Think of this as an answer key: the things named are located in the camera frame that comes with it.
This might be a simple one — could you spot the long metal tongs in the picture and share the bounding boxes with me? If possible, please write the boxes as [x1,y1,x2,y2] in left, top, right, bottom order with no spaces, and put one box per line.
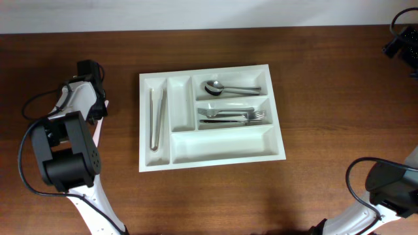
[150,89,165,151]

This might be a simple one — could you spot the metal fork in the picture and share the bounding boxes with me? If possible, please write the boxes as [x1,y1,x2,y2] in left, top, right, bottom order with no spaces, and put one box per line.
[199,119,264,125]
[207,110,266,119]
[197,107,255,118]

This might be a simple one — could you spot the large metal spoon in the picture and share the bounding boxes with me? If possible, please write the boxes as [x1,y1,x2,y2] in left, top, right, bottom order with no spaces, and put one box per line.
[205,80,261,92]
[204,86,261,96]

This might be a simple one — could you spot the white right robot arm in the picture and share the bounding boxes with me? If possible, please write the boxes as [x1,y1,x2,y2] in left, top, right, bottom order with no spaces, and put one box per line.
[308,149,417,235]

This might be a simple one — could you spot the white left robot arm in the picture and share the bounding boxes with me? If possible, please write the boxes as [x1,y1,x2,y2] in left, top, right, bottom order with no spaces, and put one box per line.
[18,59,128,234]

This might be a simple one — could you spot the pink plastic knife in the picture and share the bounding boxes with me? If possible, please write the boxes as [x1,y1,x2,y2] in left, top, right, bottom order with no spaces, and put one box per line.
[93,117,104,147]

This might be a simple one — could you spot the white cutlery tray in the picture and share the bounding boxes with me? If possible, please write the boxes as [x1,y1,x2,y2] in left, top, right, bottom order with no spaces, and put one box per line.
[138,65,286,172]

